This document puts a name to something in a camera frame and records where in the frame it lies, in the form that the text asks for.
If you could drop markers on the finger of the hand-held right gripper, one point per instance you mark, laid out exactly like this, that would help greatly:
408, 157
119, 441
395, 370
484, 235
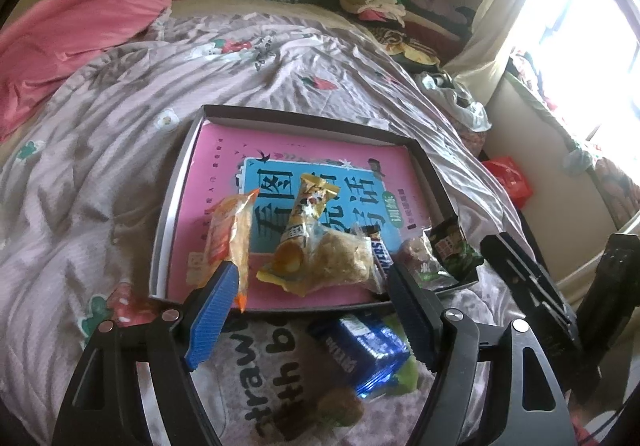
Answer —
530, 291

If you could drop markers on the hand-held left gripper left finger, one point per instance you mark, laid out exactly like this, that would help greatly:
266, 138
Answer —
210, 321

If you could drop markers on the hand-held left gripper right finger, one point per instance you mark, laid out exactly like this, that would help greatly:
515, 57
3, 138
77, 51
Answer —
412, 321

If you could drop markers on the blue cookie packet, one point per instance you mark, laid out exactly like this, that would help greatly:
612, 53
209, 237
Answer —
360, 351

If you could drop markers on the dark green snack packet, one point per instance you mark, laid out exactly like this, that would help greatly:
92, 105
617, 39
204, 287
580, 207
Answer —
455, 246

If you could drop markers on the clear-wrapped crispy pastry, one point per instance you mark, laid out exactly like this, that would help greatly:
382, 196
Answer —
340, 258

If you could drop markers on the dark cardboard box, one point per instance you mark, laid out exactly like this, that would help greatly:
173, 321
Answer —
167, 226

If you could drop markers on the yellow snack packet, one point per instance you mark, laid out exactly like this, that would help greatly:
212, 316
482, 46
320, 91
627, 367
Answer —
305, 221

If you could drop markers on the light green packet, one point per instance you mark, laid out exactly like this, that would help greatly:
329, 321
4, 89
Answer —
412, 373

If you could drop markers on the clear bag of red candy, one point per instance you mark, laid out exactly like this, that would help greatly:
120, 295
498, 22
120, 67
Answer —
415, 253

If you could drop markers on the orange snack packet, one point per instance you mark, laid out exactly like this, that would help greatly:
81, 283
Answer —
230, 236

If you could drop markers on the red plastic bag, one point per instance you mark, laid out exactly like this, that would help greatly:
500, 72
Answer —
510, 178

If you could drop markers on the floral cloth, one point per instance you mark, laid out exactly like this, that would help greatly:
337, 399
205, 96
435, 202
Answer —
620, 186

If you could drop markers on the pink and blue book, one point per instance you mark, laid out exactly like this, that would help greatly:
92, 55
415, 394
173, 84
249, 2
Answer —
215, 161

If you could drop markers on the white plastic bag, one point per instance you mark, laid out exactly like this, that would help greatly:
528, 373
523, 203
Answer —
465, 106

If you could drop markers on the leopard print cloth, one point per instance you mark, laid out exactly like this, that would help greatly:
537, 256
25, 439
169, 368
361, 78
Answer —
407, 46

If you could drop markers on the white curtain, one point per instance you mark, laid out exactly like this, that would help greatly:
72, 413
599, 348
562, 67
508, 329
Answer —
505, 11

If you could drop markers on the pink quilt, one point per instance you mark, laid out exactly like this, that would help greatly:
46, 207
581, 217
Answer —
75, 26

